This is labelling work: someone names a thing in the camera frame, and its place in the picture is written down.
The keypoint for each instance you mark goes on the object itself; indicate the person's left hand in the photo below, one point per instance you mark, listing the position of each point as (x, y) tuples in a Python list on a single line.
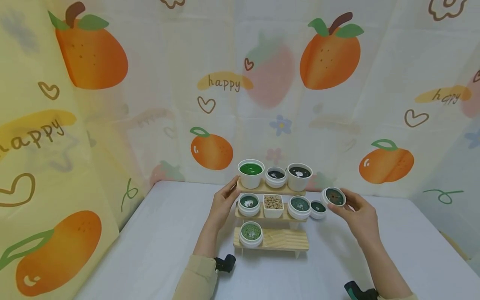
[(220, 210)]

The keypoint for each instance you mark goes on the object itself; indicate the white cup with green paste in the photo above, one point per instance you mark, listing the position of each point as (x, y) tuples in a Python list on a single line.
[(250, 175)]

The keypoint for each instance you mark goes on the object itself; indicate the wooden three-tier shelf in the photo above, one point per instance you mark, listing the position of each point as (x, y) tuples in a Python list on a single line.
[(283, 239)]

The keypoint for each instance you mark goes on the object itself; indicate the person's right forearm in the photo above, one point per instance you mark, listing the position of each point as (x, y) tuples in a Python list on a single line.
[(386, 273)]

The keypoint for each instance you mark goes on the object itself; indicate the black wrist band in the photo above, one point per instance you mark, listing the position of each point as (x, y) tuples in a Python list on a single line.
[(359, 292), (225, 263)]

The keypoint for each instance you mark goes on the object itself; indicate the person's left forearm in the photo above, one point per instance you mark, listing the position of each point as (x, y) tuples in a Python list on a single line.
[(202, 266)]

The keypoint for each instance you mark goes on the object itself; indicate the person's right index finger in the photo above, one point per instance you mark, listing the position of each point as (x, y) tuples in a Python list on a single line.
[(351, 196)]

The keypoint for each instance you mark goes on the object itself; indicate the white jar teal paste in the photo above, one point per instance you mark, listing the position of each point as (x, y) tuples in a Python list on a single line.
[(299, 207)]

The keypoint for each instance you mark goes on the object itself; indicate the small white jar black paste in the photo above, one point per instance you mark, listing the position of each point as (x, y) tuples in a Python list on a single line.
[(276, 176)]

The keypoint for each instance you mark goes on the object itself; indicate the white jar light green powder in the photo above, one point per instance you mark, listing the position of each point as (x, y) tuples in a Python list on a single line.
[(251, 234)]

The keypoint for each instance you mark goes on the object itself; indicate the white square dish of nuts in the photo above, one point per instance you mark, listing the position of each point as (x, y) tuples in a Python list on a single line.
[(273, 206)]

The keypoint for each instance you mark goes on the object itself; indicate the white jar brown-green paste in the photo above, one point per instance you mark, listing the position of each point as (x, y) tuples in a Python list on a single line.
[(333, 196)]

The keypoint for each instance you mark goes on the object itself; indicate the white cup with black paste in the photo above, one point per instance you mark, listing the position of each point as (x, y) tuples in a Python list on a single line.
[(299, 177)]

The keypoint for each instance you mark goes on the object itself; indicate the small white jar green paste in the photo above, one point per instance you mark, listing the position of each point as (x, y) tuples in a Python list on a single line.
[(318, 209)]

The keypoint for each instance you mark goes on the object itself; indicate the white jar dark green paste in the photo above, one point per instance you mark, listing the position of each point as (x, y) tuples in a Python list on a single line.
[(249, 205)]

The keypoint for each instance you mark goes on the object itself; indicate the person's right thumb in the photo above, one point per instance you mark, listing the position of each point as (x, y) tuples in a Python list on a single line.
[(337, 208)]

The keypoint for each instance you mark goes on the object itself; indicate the person's left thumb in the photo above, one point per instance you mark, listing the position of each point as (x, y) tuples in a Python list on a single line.
[(233, 201)]

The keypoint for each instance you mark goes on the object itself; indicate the person's right hand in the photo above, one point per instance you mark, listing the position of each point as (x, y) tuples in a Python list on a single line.
[(360, 221)]

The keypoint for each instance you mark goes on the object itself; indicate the person's left index finger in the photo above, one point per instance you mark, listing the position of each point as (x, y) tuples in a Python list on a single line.
[(229, 192)]

